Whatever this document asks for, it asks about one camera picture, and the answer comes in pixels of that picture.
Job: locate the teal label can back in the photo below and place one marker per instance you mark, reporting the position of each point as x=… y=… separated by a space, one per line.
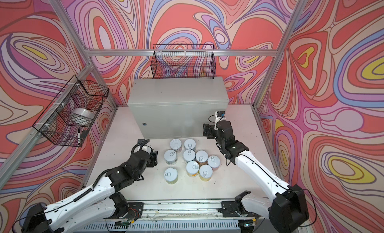
x=190 y=144

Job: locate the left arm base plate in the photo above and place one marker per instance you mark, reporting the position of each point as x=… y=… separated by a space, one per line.
x=130 y=211

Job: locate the grey metal cabinet box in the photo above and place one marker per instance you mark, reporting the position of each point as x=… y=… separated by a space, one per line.
x=176 y=107

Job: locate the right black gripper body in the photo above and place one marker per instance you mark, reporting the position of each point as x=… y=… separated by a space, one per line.
x=212 y=134

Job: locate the orange label can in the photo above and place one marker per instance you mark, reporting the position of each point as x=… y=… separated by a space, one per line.
x=201 y=157

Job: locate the black marker pen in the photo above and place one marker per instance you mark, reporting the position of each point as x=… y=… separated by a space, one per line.
x=79 y=137

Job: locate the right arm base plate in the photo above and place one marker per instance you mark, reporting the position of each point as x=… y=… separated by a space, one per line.
x=232 y=209

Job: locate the yellow label can front-right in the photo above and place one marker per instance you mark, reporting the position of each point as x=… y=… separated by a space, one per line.
x=205 y=172

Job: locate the black wire basket left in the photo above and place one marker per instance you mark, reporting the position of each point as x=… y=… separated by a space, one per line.
x=60 y=127

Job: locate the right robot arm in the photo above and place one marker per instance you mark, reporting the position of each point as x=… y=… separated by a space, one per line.
x=285 y=206

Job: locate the aluminium front rail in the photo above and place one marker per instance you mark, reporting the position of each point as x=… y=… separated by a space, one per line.
x=177 y=207

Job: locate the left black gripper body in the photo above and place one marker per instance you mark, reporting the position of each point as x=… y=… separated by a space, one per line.
x=151 y=162

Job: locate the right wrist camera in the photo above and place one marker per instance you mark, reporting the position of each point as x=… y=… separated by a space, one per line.
x=220 y=116

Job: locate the green label can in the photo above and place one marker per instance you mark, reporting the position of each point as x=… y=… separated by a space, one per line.
x=171 y=175

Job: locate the yellow label can front-left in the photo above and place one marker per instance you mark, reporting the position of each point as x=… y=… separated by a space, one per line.
x=192 y=169

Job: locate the red label can right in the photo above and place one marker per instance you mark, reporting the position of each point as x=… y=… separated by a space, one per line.
x=214 y=162

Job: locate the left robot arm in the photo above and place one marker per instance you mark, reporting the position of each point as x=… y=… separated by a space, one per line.
x=98 y=201

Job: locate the black wire basket back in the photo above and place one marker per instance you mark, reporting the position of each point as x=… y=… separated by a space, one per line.
x=183 y=61

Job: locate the pink label can plain lid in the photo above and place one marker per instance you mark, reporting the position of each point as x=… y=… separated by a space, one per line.
x=176 y=145

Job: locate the black wire basket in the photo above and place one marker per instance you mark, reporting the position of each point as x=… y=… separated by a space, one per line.
x=183 y=61
x=60 y=127

